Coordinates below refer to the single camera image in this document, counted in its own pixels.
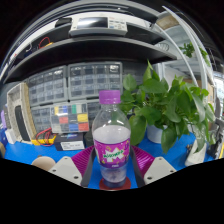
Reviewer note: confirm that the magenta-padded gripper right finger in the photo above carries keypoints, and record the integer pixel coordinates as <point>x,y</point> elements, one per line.
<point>160,168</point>

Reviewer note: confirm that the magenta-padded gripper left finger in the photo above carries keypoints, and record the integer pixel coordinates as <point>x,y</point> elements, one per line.
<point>65,168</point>

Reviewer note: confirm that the clear bottle with purple cap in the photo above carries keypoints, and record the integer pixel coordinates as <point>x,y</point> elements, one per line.
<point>111,146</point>

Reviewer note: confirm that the black box with white label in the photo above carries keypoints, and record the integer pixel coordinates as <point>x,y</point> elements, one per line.
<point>69,141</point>

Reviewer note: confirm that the yellow multimeter with red leads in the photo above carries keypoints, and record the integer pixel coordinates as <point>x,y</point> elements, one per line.
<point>43,140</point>

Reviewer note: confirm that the black flat case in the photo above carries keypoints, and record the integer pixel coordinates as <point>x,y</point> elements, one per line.
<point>88,138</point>

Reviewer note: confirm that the white plastic device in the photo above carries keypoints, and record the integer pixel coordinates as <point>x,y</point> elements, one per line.
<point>196,155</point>

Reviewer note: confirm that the clear box with coloured parts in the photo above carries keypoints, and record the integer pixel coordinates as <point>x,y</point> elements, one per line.
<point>69,118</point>

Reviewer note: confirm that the black flat device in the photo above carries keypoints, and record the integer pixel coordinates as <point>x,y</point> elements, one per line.
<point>22,123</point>

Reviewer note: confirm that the green potted plant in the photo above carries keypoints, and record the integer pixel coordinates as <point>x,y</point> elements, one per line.
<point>160,103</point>

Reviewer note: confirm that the beige perforated tray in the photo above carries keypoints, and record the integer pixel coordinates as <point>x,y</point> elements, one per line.
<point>25,100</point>

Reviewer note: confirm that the white rack shelf unit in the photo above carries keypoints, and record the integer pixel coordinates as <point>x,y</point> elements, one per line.
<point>196,43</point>

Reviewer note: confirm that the dark grey wall shelf unit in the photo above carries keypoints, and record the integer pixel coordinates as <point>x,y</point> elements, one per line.
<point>93,50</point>

